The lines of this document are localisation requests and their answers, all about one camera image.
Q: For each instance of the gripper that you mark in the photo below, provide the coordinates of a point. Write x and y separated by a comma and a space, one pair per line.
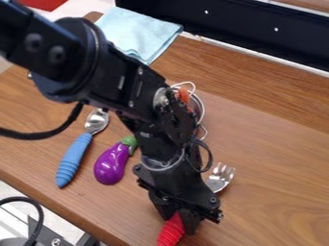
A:
182, 187

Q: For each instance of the red fork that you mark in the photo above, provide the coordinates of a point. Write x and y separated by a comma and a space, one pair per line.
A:
171, 233

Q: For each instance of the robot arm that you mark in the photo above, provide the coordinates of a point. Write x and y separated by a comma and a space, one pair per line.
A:
107, 73

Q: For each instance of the purple toy eggplant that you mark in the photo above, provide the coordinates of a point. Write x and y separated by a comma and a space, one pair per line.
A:
110, 163

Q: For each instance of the blue spoon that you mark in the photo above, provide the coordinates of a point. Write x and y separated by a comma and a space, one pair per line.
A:
73, 159

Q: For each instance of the light blue cloth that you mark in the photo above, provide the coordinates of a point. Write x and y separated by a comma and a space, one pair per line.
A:
139, 32

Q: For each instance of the black panel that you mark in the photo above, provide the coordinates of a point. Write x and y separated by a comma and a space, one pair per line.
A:
240, 29

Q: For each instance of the red object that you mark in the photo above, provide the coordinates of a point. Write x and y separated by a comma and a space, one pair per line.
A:
43, 4

